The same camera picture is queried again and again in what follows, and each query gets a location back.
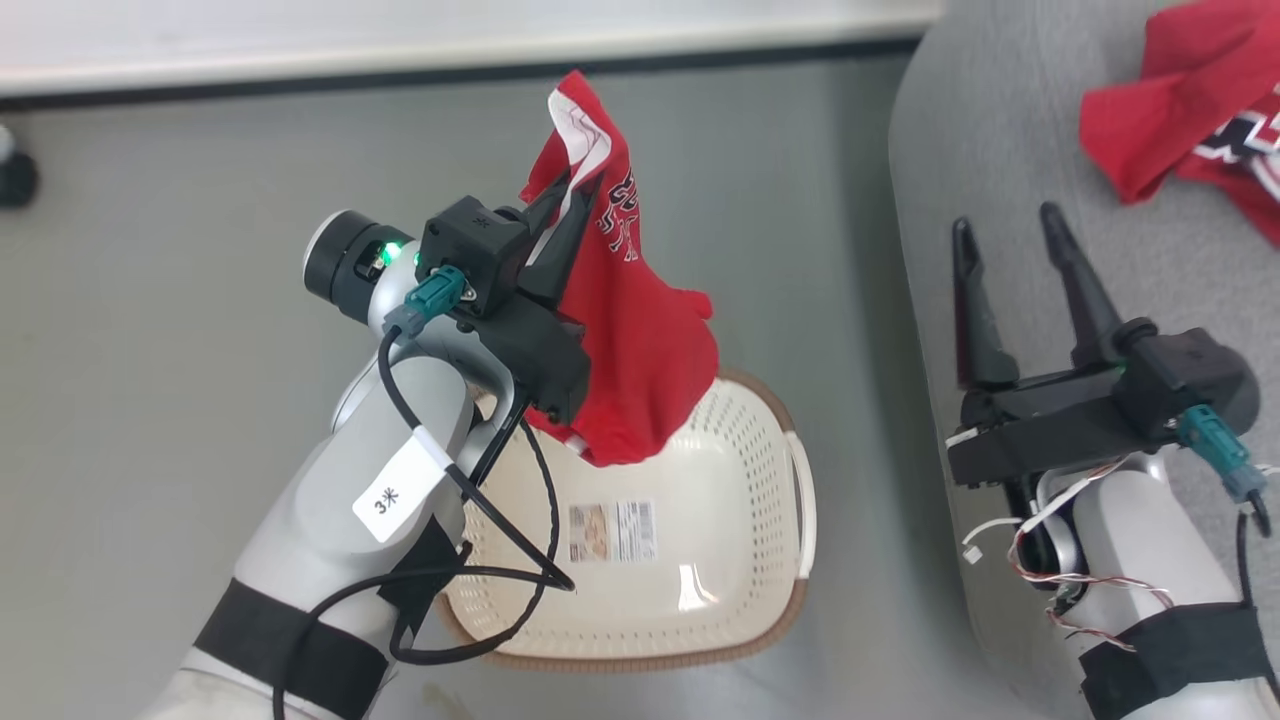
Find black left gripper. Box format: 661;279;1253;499
450;172;604;428

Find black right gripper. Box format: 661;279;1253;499
945;201;1151;492

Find red shirt with black lettering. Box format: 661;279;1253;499
520;70;721;468

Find red shirt with striped trim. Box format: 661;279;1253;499
1078;0;1280;248

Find grey fabric sofa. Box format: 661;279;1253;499
888;0;1280;720

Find white and black baseboard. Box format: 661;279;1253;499
0;8;946;103

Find printed sticker label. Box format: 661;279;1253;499
567;497;659;565

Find cream perforated laundry basket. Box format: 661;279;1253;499
435;370;819;673

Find black caster wheel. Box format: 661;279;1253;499
0;125;39;209

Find red white thin wires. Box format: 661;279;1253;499
960;455;1179;653

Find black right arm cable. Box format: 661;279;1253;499
1176;404;1273;613

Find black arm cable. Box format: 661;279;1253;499
270;265;578;720
1176;404;1273;613

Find white cable tag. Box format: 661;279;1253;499
352;427;457;545

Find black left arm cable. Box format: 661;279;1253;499
270;265;578;720

